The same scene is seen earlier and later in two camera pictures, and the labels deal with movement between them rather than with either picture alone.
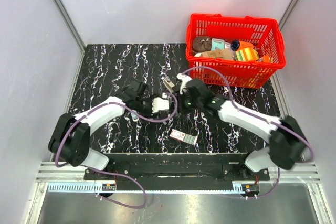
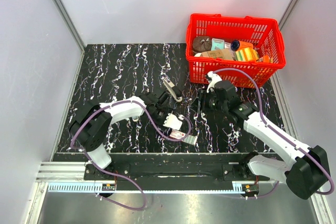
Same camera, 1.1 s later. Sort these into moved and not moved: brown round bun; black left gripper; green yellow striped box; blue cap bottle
Moved: black left gripper
Not moved: green yellow striped box; blue cap bottle; brown round bun
